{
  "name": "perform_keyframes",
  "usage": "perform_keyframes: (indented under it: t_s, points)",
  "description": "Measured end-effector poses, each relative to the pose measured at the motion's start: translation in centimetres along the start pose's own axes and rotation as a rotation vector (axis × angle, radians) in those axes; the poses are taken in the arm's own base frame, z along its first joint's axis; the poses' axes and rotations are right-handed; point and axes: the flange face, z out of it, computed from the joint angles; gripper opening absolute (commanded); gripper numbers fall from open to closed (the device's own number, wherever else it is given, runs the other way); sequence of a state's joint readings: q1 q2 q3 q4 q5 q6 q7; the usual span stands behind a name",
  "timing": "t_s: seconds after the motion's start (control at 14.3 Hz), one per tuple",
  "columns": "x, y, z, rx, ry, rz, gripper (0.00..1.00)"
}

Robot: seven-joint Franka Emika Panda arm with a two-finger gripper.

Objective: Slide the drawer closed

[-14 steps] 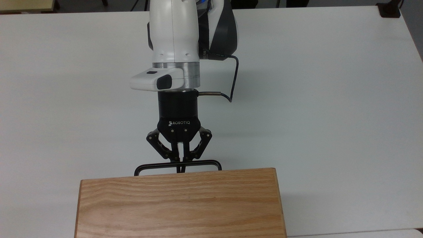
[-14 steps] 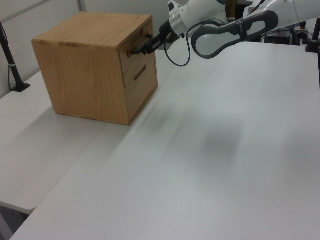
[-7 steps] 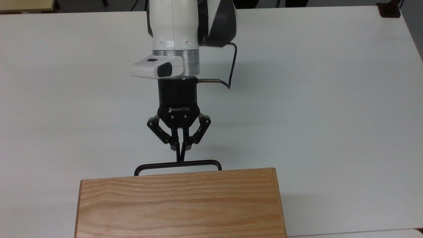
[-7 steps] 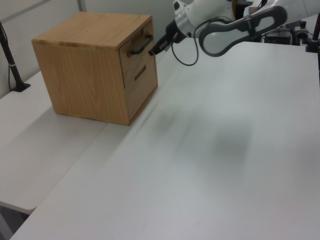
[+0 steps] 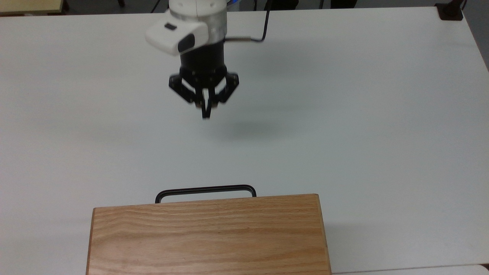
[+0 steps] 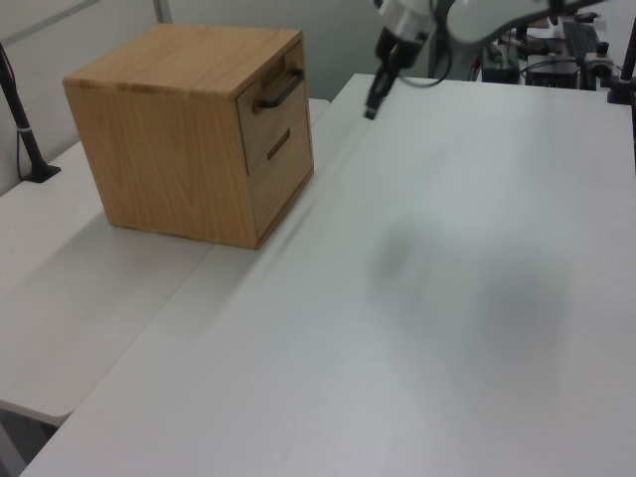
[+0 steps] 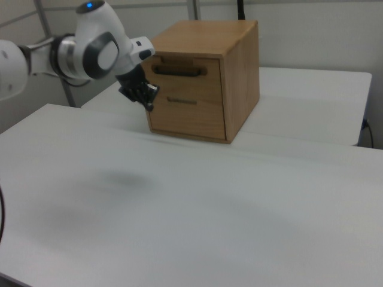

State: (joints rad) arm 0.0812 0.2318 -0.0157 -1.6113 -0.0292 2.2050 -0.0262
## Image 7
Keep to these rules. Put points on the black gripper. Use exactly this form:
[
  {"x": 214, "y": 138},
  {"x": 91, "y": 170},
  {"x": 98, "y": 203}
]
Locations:
[{"x": 133, "y": 85}]

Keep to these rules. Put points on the wooden drawer cabinet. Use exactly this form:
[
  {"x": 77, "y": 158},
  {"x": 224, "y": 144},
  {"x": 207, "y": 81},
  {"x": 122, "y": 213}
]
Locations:
[{"x": 239, "y": 80}]

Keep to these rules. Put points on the black post behind cabinet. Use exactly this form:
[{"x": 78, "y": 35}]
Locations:
[{"x": 241, "y": 9}]

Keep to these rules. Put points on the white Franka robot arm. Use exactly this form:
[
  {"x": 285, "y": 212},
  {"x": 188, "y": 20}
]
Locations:
[{"x": 98, "y": 53}]

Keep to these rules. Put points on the grey metal frame post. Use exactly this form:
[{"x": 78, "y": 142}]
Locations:
[{"x": 68, "y": 95}]

